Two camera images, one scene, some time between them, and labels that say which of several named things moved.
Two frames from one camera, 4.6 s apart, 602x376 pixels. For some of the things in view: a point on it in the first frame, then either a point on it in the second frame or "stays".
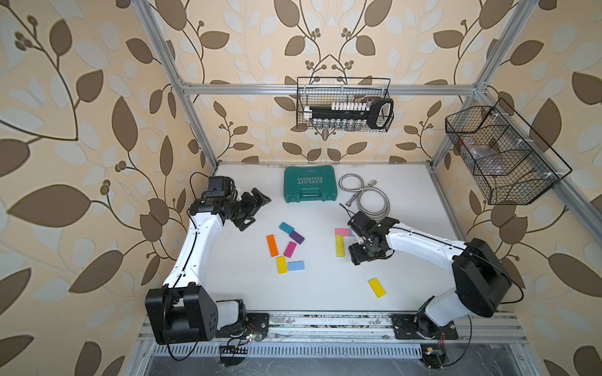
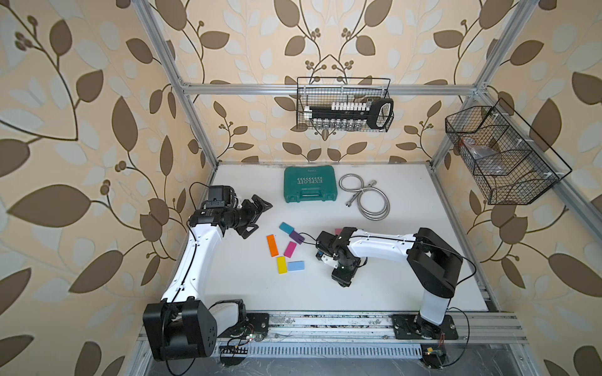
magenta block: x=290 y=249 stays
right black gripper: x=356 y=255 → x=342 y=279
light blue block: x=295 y=265 stays
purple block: x=296 y=237 stays
